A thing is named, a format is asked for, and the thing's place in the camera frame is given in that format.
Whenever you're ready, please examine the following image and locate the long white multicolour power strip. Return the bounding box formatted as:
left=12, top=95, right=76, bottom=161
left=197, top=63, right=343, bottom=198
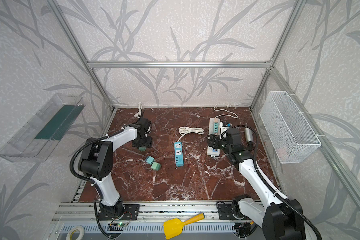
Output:
left=207, top=118, right=221, bottom=158

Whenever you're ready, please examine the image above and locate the metal cylinder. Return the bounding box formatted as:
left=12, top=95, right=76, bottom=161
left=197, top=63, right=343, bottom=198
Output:
left=244, top=128, right=254, bottom=143

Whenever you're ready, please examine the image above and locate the yellow plastic scoop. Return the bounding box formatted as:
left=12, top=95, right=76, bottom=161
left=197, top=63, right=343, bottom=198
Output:
left=163, top=213, right=205, bottom=240

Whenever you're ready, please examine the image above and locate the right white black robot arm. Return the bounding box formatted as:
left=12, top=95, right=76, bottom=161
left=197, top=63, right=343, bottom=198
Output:
left=207, top=135, right=322, bottom=240

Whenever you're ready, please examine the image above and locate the teal power strip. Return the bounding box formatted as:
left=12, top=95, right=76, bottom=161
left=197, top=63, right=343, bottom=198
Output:
left=174, top=142, right=184, bottom=167

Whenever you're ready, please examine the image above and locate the clear plastic wall bin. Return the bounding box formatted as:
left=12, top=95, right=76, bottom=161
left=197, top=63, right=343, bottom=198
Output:
left=0, top=94, right=85, bottom=163

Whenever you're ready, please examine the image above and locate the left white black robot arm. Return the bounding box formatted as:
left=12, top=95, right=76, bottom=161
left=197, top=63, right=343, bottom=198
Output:
left=70, top=118, right=153, bottom=218

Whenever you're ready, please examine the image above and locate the white wire mesh basket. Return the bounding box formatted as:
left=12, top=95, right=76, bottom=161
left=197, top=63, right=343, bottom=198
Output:
left=260, top=91, right=321, bottom=164

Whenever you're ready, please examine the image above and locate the white tape roll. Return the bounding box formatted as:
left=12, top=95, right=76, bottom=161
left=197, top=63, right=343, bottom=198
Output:
left=66, top=226, right=85, bottom=240

